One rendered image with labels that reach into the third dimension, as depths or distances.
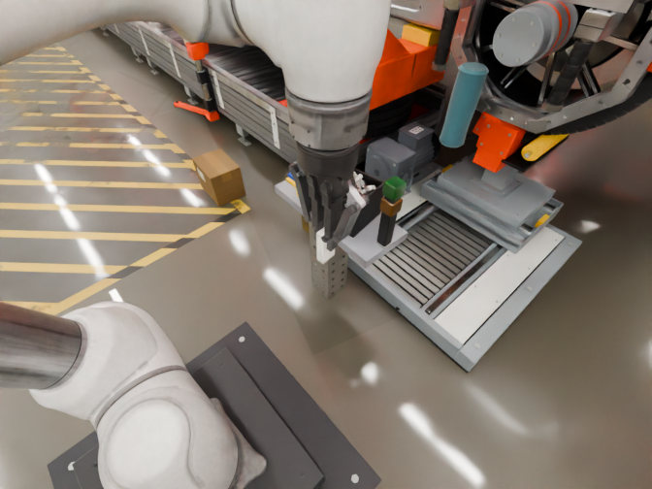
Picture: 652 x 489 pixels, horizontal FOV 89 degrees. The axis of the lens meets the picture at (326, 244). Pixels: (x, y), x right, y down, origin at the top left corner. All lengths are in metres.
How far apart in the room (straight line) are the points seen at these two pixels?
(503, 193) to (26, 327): 1.52
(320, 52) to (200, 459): 0.51
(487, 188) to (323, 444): 1.20
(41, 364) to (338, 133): 0.48
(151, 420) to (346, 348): 0.81
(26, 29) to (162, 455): 0.46
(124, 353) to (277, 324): 0.75
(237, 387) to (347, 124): 0.63
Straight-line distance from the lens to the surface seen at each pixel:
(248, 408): 0.80
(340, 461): 0.84
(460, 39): 1.37
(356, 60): 0.32
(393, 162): 1.34
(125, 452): 0.56
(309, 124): 0.35
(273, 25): 0.33
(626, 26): 1.43
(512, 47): 1.13
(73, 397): 0.64
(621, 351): 1.62
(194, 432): 0.55
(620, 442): 1.44
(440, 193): 1.61
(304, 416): 0.86
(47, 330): 0.58
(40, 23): 0.32
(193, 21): 0.41
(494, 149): 1.37
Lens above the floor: 1.13
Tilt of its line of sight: 48 degrees down
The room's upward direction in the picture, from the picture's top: straight up
